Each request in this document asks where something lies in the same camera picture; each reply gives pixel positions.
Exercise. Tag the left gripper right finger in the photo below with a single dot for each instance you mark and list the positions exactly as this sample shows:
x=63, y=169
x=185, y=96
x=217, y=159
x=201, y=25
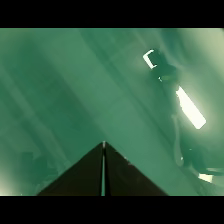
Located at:
x=128, y=180

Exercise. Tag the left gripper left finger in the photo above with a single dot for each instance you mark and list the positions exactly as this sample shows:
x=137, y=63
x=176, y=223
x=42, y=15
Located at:
x=81, y=178

